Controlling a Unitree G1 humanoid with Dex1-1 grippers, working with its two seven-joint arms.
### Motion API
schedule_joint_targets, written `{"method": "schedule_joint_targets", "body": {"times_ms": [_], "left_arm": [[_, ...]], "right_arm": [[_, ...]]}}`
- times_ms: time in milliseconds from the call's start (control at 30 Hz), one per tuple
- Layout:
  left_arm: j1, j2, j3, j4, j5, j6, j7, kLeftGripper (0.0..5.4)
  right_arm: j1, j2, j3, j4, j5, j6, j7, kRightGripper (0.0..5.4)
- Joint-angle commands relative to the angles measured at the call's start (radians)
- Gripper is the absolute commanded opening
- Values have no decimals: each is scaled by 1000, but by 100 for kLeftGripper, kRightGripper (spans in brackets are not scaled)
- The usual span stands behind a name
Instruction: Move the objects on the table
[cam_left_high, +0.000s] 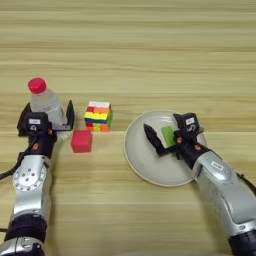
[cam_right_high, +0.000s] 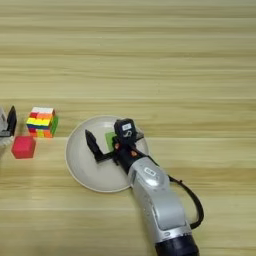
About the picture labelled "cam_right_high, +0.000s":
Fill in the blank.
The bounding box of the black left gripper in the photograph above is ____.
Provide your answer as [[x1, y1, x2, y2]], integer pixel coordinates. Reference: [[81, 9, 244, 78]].
[[0, 105, 18, 139]]

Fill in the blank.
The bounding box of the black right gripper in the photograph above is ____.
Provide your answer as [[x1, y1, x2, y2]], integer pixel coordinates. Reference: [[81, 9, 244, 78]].
[[84, 127, 148, 176]]

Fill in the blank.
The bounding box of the green rectangular block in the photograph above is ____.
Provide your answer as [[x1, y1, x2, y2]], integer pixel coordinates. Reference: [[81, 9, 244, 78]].
[[104, 131, 118, 152]]

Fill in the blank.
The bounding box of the clear bottle with red cap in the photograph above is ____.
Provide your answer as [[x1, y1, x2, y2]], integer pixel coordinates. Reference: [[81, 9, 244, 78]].
[[0, 106, 15, 154]]

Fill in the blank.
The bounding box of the red cube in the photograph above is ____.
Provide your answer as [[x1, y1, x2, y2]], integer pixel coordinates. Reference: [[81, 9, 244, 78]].
[[10, 135, 37, 160]]

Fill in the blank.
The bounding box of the round white plate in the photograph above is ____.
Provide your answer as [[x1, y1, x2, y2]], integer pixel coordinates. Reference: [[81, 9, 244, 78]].
[[64, 115, 150, 194]]

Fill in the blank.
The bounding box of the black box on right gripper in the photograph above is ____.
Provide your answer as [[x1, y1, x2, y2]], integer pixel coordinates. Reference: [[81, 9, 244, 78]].
[[113, 117, 138, 146]]

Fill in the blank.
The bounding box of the multicoloured puzzle cube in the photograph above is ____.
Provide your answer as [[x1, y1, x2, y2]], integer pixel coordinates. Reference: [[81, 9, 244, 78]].
[[25, 106, 60, 139]]

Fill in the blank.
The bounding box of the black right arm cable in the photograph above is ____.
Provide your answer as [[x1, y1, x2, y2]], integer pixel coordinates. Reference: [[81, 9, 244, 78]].
[[167, 174, 205, 231]]

